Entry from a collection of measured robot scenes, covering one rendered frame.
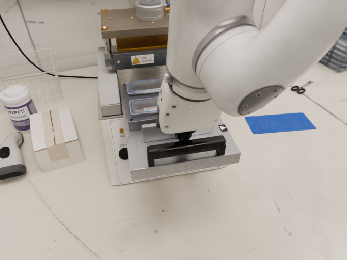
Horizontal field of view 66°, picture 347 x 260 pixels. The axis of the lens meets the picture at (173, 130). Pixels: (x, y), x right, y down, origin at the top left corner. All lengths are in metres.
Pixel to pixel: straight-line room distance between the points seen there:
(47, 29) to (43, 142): 0.64
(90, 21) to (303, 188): 1.07
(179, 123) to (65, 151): 0.47
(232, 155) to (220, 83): 0.31
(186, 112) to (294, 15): 0.22
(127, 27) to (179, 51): 0.43
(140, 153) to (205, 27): 0.33
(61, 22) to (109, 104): 0.70
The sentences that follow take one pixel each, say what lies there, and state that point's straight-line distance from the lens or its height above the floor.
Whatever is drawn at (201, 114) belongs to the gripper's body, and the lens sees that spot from 0.41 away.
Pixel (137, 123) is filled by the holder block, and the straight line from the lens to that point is 0.58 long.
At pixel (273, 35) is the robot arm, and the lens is 0.23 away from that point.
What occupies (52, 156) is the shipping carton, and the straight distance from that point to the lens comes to 0.83.
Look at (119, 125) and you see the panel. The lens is 0.71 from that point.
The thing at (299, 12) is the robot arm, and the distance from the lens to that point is 0.23.
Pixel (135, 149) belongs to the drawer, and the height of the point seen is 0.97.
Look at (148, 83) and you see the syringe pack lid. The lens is 0.68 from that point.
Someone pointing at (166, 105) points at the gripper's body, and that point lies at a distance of 0.38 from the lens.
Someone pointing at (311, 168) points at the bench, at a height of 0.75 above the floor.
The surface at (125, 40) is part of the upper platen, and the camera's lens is 0.79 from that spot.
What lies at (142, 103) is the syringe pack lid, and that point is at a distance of 0.61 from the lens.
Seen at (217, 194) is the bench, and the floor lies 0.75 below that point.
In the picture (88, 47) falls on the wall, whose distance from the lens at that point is 1.37.
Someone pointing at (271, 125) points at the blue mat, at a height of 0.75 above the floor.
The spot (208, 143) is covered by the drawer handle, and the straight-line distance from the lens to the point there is 0.50.
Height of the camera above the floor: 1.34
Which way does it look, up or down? 40 degrees down
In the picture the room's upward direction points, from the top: straight up
